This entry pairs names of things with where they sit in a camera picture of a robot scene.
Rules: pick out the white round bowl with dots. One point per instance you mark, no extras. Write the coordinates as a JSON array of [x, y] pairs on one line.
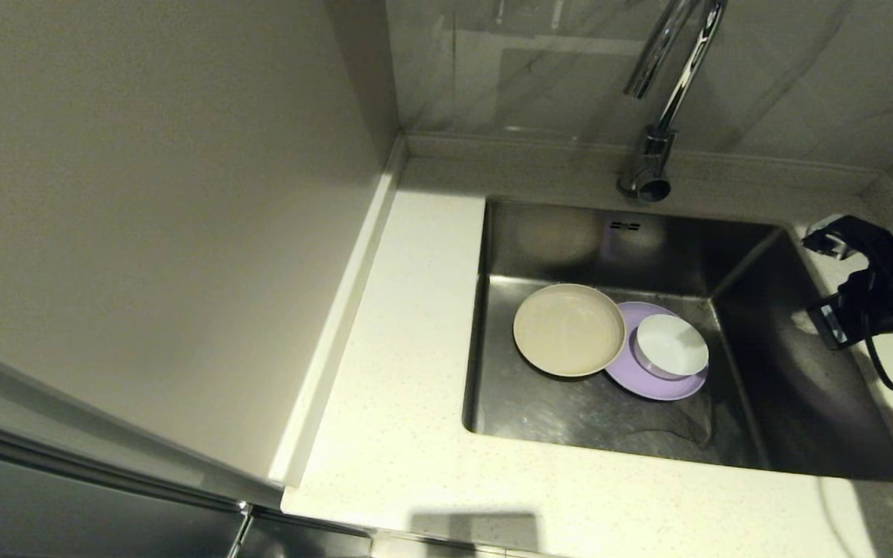
[[671, 345]]

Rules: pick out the purple round plate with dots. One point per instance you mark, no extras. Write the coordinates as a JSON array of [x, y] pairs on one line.
[[648, 384]]

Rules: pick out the chrome kitchen faucet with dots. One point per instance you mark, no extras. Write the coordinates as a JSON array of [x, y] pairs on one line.
[[644, 167]]

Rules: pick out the beige round plate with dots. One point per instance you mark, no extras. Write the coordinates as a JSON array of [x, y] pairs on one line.
[[567, 329]]

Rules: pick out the stainless steel sink basin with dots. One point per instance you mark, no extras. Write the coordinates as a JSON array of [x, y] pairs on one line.
[[539, 418]]

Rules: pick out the grey under-counter cabinet front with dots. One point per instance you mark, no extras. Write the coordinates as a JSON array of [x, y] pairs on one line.
[[307, 542]]

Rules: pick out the tall beige side panel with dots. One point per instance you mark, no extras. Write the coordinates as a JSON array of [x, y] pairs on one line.
[[144, 194]]

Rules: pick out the grey glossy refrigerator door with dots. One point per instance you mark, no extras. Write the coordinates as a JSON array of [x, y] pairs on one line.
[[28, 399], [67, 519]]

